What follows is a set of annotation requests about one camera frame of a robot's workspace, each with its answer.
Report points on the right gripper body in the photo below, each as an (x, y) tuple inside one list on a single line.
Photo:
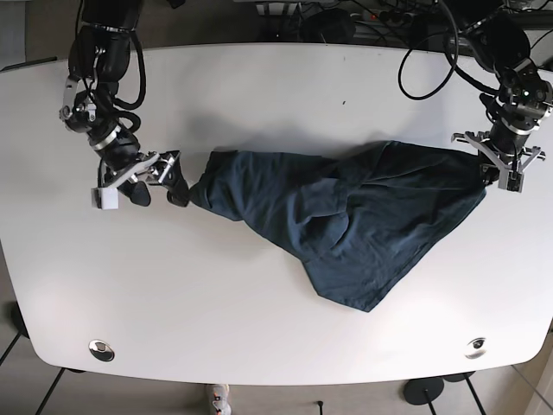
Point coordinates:
[(122, 161)]

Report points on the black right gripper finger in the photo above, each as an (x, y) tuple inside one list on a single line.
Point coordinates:
[(137, 193)]

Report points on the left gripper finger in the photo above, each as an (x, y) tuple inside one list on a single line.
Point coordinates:
[(488, 173)]

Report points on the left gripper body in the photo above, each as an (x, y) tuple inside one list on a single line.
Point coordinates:
[(505, 144)]

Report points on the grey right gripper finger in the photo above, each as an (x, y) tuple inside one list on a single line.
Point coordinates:
[(177, 188)]

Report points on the dark blue T-shirt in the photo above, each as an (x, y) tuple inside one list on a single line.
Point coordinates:
[(358, 224)]

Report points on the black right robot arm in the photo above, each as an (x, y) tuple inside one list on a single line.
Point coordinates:
[(106, 84)]

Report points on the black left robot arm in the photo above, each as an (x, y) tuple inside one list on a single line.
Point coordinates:
[(501, 47)]

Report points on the left table grommet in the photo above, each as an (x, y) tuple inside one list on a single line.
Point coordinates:
[(101, 351)]

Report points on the table grommet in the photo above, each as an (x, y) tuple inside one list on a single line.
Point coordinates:
[(475, 348), (101, 351)]

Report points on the right table grommet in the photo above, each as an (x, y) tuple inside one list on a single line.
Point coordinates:
[(475, 348)]

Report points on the grey sneaker shoe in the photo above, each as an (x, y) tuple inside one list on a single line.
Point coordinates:
[(218, 399)]

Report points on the black round stand base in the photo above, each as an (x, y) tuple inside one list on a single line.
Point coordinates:
[(423, 391)]

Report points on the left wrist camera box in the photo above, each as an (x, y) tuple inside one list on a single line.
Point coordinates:
[(511, 181)]

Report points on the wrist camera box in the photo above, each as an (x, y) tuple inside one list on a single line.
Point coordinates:
[(511, 181), (105, 198)]

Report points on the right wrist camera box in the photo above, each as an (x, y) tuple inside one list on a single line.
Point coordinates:
[(105, 198)]

